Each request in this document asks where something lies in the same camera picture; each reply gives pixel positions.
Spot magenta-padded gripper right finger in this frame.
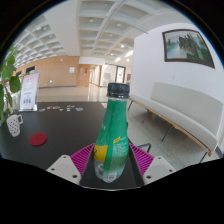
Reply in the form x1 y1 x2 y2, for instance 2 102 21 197
128 143 177 187

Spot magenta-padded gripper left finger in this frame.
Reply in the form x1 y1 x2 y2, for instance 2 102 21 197
46 143 97 187

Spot green plastic drink bottle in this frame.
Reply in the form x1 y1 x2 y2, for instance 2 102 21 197
92 82 131 184

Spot flat round red coaster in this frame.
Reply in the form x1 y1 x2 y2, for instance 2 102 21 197
29 132 48 147

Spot white mug with black dots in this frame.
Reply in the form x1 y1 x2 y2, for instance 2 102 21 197
6 113 24 138

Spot long white wooden bench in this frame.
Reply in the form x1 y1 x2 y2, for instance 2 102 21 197
128 82 224 158

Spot clear acrylic sign stand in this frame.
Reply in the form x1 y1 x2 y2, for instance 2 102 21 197
18 72 40 112

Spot green leafy potted plant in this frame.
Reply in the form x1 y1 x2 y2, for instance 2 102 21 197
0 44 23 126

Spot dark framed glass door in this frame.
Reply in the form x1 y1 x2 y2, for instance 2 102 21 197
114 65 127 85

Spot dark framed landscape painting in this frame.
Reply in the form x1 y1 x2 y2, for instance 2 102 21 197
161 28 216 70

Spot round ceiling lights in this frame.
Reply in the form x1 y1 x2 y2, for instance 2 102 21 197
33 17 135 64

